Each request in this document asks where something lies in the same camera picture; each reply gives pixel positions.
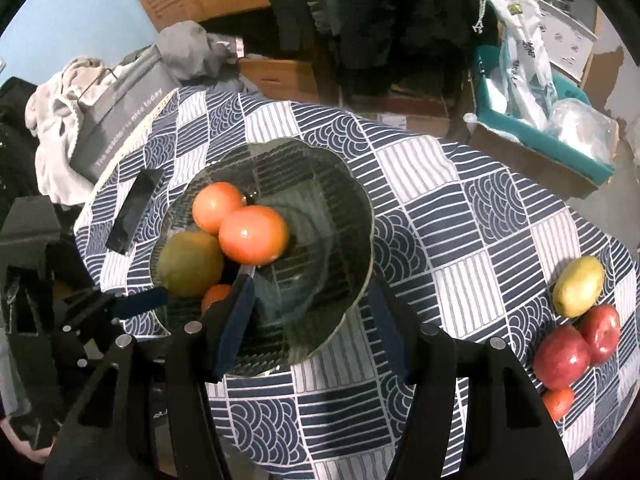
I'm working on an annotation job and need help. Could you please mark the small orange fruit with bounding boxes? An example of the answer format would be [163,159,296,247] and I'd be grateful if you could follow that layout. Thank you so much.
[192,182,246,235]

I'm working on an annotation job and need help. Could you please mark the yellow mango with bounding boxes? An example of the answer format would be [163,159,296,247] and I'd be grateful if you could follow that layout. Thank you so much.
[156,231,224,298]

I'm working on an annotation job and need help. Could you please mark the large orange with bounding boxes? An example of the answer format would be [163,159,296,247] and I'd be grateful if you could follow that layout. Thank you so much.
[201,284,231,313]

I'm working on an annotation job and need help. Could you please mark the orange red tomato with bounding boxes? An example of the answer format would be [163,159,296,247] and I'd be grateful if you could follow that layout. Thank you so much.
[218,205,290,266]

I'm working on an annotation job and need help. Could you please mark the red apple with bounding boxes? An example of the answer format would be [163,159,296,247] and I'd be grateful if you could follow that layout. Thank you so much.
[533,324,590,391]
[578,304,622,365]

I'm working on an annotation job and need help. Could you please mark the dark glass fruit bowl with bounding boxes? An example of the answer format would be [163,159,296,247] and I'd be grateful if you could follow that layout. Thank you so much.
[150,139,374,377]

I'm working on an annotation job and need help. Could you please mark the small tangerine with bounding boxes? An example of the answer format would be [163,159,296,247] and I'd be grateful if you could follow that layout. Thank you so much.
[541,387,575,422]

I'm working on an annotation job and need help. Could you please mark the grey tote bag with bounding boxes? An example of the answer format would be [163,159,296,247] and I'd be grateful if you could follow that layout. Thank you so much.
[70,46,180,184]

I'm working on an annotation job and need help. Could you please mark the beige crumpled cloth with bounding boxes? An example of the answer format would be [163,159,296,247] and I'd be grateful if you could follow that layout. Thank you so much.
[25,56,127,206]

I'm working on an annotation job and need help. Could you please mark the grey crumpled clothes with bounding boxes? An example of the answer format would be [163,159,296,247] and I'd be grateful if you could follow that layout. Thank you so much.
[155,21,245,81]

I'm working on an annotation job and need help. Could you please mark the yellow green pear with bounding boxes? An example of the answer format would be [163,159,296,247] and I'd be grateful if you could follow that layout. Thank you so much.
[552,256,605,318]

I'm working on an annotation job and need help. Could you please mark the small wooden box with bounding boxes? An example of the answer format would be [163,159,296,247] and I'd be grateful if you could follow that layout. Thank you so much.
[239,58,320,103]

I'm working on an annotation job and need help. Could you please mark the blue white patterned tablecloth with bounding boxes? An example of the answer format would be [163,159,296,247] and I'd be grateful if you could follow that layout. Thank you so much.
[74,88,639,479]

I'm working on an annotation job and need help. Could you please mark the brown cardboard box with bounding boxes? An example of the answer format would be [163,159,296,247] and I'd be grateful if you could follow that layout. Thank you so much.
[463,113,598,200]

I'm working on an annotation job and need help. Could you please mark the black hanging coat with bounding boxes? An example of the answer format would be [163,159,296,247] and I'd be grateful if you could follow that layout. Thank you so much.
[269,0,498,96]

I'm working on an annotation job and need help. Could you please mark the teal cardboard box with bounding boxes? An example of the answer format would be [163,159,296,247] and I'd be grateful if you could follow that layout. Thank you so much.
[472,44,616,188]

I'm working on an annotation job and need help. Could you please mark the clear plastic bag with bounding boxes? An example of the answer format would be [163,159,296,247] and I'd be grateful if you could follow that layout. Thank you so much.
[546,98,618,165]

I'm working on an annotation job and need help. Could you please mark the white printed plastic bag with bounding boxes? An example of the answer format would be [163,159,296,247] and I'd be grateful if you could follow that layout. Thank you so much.
[473,0,558,130]

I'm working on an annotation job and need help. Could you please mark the white patterned storage box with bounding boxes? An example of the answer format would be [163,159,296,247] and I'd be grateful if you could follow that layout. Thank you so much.
[539,1,597,81]

